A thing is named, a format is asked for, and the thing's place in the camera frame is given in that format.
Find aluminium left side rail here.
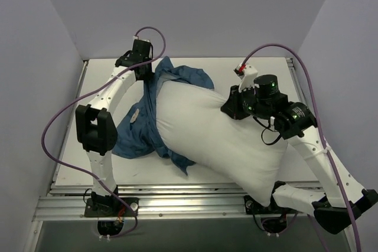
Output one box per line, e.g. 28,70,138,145
52,60,89,184

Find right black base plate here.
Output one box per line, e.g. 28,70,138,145
243,195,296,215

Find blue patterned pillowcase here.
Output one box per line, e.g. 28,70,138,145
112,57,214,174

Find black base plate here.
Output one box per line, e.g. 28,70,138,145
243,195,296,215
84,197,139,218

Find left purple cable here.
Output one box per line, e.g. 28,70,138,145
41,27,167,182

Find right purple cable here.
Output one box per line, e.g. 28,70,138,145
237,44,363,252

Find white pillow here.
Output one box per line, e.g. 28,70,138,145
156,81,288,207

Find aluminium rail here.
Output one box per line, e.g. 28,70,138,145
52,60,89,184
285,58,340,191

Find aluminium right side rail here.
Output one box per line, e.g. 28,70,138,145
285,58,340,191

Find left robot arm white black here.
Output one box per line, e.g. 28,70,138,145
75,37,153,216

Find purple cable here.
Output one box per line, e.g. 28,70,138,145
237,44,363,252
41,27,167,182

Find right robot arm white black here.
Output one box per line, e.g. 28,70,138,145
221,74,377,234

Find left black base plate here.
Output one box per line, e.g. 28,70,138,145
84,197,139,218

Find aluminium front rail frame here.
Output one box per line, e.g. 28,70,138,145
35,185,354,220

